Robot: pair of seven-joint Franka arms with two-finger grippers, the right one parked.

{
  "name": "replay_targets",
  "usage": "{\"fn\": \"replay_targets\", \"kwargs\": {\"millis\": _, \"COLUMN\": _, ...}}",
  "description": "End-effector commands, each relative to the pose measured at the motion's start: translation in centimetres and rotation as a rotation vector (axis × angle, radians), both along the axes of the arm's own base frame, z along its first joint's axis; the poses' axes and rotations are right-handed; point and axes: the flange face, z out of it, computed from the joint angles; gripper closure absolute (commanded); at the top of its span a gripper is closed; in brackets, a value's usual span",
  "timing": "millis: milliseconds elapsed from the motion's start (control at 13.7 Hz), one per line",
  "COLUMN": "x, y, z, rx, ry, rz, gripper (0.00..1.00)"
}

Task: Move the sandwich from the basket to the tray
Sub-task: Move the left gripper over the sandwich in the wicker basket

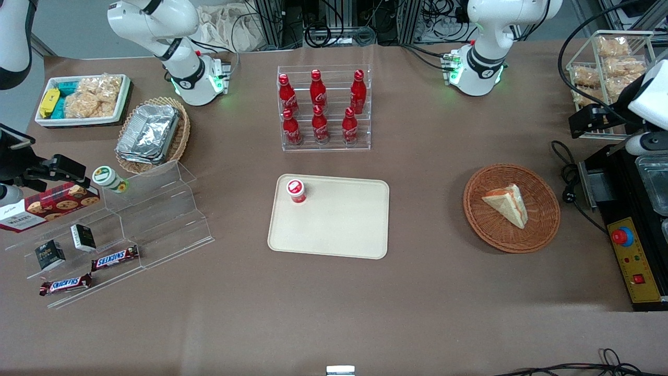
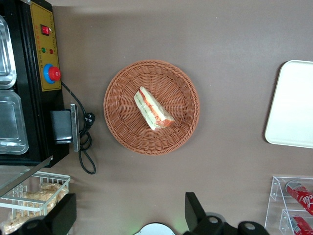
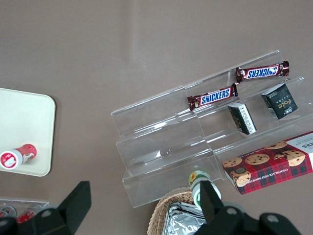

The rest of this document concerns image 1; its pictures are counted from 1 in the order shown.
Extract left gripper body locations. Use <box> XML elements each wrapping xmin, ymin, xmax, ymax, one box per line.
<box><xmin>618</xmin><ymin>58</ymin><xmax>668</xmax><ymax>132</ymax></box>

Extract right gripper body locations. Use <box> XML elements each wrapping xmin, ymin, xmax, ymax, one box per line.
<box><xmin>0</xmin><ymin>124</ymin><xmax>37</xmax><ymax>184</ymax></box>

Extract triangle sandwich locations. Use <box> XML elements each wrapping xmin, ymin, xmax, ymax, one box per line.
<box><xmin>481</xmin><ymin>183</ymin><xmax>529</xmax><ymax>230</ymax></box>

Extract oval wicker basket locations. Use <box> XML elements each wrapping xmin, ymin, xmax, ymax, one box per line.
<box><xmin>114</xmin><ymin>96</ymin><xmax>192</xmax><ymax>175</ymax></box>

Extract round brown wicker basket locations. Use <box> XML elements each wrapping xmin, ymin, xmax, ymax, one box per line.
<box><xmin>462</xmin><ymin>163</ymin><xmax>562</xmax><ymax>255</ymax></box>

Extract beige plastic tray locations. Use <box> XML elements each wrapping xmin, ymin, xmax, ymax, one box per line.
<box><xmin>267</xmin><ymin>173</ymin><xmax>391</xmax><ymax>260</ymax></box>

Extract red tartan cookie box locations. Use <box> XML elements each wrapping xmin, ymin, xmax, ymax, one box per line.
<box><xmin>0</xmin><ymin>182</ymin><xmax>101</xmax><ymax>234</ymax></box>

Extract clear bag of fried snacks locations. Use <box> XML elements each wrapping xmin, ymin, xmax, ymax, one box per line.
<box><xmin>600</xmin><ymin>77</ymin><xmax>638</xmax><ymax>104</ymax></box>
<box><xmin>604</xmin><ymin>56</ymin><xmax>647</xmax><ymax>80</ymax></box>
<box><xmin>571</xmin><ymin>65</ymin><xmax>602</xmax><ymax>88</ymax></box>
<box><xmin>597</xmin><ymin>36</ymin><xmax>631</xmax><ymax>58</ymax></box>

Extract green lidded yogurt cup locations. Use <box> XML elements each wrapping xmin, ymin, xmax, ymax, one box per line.
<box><xmin>92</xmin><ymin>166</ymin><xmax>129</xmax><ymax>194</ymax></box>

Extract black machine with yellow panel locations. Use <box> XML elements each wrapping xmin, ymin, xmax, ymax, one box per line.
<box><xmin>578</xmin><ymin>140</ymin><xmax>668</xmax><ymax>312</ymax></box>

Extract yellow snack packet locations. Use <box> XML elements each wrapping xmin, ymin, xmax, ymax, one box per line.
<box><xmin>39</xmin><ymin>88</ymin><xmax>61</xmax><ymax>119</ymax></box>

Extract small black carton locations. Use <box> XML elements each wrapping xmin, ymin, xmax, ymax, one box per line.
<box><xmin>34</xmin><ymin>239</ymin><xmax>67</xmax><ymax>272</ymax></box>
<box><xmin>70</xmin><ymin>224</ymin><xmax>98</xmax><ymax>253</ymax></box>

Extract aluminium foil container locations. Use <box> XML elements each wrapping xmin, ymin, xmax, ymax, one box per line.
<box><xmin>121</xmin><ymin>103</ymin><xmax>181</xmax><ymax>158</ymax></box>
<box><xmin>115</xmin><ymin>146</ymin><xmax>169</xmax><ymax>166</ymax></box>

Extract clear bag of rice crackers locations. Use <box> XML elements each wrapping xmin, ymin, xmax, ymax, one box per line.
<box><xmin>63</xmin><ymin>75</ymin><xmax>124</xmax><ymax>120</ymax></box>

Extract white rectangular snack bin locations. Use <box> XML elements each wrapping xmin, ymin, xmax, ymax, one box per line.
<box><xmin>34</xmin><ymin>74</ymin><xmax>133</xmax><ymax>128</ymax></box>

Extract Snickers chocolate bar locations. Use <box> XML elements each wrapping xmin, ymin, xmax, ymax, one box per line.
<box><xmin>39</xmin><ymin>273</ymin><xmax>93</xmax><ymax>297</ymax></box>
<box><xmin>90</xmin><ymin>244</ymin><xmax>140</xmax><ymax>273</ymax></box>

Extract clear acrylic tiered shelf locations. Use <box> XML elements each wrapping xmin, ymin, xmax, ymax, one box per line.
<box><xmin>4</xmin><ymin>159</ymin><xmax>215</xmax><ymax>310</ymax></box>

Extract red emergency stop button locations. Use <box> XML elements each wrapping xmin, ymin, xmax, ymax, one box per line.
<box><xmin>611</xmin><ymin>227</ymin><xmax>635</xmax><ymax>248</ymax></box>

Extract beige cloth bag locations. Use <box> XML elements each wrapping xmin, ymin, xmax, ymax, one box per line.
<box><xmin>194</xmin><ymin>4</ymin><xmax>264</xmax><ymax>53</ymax></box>

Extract red cola bottle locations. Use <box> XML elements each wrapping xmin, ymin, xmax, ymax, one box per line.
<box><xmin>282</xmin><ymin>108</ymin><xmax>303</xmax><ymax>146</ymax></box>
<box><xmin>309</xmin><ymin>69</ymin><xmax>328</xmax><ymax>112</ymax></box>
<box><xmin>341</xmin><ymin>107</ymin><xmax>359</xmax><ymax>145</ymax></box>
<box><xmin>349</xmin><ymin>69</ymin><xmax>367</xmax><ymax>115</ymax></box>
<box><xmin>311</xmin><ymin>105</ymin><xmax>330</xmax><ymax>145</ymax></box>
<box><xmin>278</xmin><ymin>74</ymin><xmax>300</xmax><ymax>116</ymax></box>

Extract red lidded cup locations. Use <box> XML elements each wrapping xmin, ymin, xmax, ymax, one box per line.
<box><xmin>285</xmin><ymin>179</ymin><xmax>307</xmax><ymax>205</ymax></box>

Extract clear acrylic bottle rack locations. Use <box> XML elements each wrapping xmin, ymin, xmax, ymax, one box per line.
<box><xmin>276</xmin><ymin>64</ymin><xmax>373</xmax><ymax>153</ymax></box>

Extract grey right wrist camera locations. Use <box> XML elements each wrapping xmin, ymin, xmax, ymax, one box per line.
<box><xmin>0</xmin><ymin>183</ymin><xmax>25</xmax><ymax>208</ymax></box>

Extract black power cable with plug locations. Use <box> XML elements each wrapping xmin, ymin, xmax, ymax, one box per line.
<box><xmin>551</xmin><ymin>140</ymin><xmax>610</xmax><ymax>234</ymax></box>

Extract white wire rack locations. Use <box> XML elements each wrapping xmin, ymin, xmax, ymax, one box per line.
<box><xmin>566</xmin><ymin>30</ymin><xmax>656</xmax><ymax>140</ymax></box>

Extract aluminium profile frame post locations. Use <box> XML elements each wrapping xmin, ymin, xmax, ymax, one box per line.
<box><xmin>255</xmin><ymin>0</ymin><xmax>286</xmax><ymax>51</ymax></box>
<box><xmin>396</xmin><ymin>0</ymin><xmax>424</xmax><ymax>45</ymax></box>

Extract black floor cables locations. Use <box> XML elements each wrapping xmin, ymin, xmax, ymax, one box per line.
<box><xmin>493</xmin><ymin>348</ymin><xmax>668</xmax><ymax>376</ymax></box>

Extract coiled black background cables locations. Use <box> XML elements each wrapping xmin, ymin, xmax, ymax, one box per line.
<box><xmin>304</xmin><ymin>21</ymin><xmax>377</xmax><ymax>49</ymax></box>

